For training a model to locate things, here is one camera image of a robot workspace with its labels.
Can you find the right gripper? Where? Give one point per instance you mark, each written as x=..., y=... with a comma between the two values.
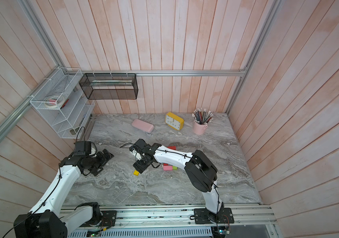
x=138, y=167

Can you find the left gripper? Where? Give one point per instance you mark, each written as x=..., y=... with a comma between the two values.
x=104, y=160

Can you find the pink block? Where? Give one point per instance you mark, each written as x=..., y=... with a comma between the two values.
x=167, y=168

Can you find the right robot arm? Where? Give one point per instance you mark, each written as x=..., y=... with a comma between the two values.
x=201, y=172

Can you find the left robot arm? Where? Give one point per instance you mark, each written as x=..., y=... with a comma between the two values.
x=43, y=220

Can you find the pink pencil case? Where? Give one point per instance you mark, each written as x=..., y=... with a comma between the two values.
x=143, y=126

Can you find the yellow alarm clock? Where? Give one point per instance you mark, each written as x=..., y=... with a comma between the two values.
x=174, y=121

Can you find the pink pencil cup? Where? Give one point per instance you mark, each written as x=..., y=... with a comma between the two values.
x=199, y=129

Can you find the tape roll on shelf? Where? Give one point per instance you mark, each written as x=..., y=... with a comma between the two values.
x=54, y=101

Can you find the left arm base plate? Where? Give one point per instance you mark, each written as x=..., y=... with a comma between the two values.
x=105, y=219

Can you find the aluminium front rail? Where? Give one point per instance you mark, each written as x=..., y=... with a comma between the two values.
x=161, y=216

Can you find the black mesh wall basket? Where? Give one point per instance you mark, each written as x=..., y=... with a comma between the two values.
x=109, y=86

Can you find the white wire shelf rack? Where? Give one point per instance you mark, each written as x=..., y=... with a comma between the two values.
x=70, y=120

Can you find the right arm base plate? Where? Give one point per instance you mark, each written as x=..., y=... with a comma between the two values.
x=204, y=216

